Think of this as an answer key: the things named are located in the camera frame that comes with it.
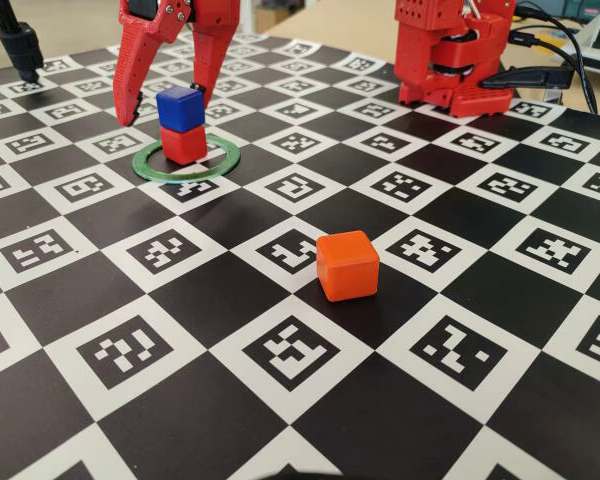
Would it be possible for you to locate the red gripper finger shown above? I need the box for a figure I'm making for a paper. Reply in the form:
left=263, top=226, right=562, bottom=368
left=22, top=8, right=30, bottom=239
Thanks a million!
left=112, top=0, right=196, bottom=127
left=189, top=22, right=239, bottom=109

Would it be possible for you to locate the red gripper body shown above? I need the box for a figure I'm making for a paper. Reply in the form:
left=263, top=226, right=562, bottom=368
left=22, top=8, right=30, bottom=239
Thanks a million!
left=118, top=0, right=241, bottom=32

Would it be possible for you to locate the blue cube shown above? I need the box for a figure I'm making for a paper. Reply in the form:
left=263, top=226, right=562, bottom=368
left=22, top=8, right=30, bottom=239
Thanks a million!
left=155, top=85, right=204, bottom=134

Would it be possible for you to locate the red cube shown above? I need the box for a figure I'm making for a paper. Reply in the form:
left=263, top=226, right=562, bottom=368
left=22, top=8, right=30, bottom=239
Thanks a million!
left=159, top=124, right=208, bottom=165

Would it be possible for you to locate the orange cube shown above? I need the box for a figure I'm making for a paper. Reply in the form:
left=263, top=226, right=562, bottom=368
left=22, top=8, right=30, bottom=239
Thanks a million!
left=315, top=230, right=381, bottom=303

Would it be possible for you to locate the brown cardboard box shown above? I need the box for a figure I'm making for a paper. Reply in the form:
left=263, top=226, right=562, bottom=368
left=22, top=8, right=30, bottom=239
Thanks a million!
left=255, top=5, right=301, bottom=31

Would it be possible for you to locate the black white marker mat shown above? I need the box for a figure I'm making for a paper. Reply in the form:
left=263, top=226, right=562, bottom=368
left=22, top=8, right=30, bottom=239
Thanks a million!
left=0, top=33, right=600, bottom=480

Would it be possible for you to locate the green ring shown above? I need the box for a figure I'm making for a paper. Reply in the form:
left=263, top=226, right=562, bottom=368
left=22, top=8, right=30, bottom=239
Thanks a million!
left=132, top=137, right=242, bottom=184

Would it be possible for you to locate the black cable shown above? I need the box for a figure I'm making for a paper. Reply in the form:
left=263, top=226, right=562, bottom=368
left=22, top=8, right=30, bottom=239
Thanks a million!
left=514, top=2, right=600, bottom=114
left=509, top=29, right=581, bottom=66

